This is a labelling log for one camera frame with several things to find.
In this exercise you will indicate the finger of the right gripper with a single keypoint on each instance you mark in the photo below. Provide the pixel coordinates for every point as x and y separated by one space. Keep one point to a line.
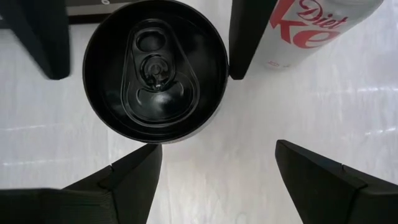
245 34
43 31

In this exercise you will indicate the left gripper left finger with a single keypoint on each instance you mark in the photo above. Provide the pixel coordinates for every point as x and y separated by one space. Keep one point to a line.
130 186

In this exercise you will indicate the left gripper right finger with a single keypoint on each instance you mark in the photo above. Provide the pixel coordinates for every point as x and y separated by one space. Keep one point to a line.
326 193

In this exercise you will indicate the silver Diet Coke can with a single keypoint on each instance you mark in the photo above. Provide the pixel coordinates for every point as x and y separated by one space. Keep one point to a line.
311 31

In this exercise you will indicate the Celsius Tropical Vibe can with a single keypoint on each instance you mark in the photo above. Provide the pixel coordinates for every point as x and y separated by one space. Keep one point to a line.
155 93

